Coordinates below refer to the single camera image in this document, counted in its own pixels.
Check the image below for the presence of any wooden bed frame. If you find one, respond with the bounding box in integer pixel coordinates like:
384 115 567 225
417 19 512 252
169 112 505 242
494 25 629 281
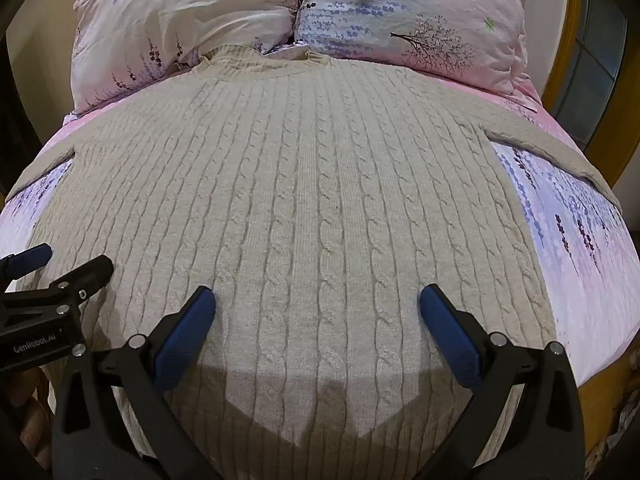
575 355 640 463

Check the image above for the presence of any pale pink floral pillow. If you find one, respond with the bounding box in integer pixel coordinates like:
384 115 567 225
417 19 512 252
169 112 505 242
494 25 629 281
70 0 307 117

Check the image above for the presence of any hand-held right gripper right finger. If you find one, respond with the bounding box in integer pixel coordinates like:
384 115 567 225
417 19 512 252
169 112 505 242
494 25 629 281
417 284 586 480

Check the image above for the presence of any pink floral bed sheet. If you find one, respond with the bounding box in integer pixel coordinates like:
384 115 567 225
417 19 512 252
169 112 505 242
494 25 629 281
0 74 640 392

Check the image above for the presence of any beige cable knit sweater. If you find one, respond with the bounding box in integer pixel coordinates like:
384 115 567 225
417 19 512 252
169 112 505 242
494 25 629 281
7 44 624 480

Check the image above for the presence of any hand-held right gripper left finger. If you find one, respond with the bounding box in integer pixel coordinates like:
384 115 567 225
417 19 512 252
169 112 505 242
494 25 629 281
52 285 223 480

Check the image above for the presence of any person's left hand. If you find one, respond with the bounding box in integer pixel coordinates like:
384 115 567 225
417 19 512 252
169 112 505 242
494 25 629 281
4 372 54 467

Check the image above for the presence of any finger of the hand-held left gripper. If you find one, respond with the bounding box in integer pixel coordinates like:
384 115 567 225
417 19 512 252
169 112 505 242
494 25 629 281
0 243 54 282
47 254 114 307

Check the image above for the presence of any tree print pink pillow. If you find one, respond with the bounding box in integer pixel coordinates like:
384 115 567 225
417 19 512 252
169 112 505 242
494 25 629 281
292 0 545 111

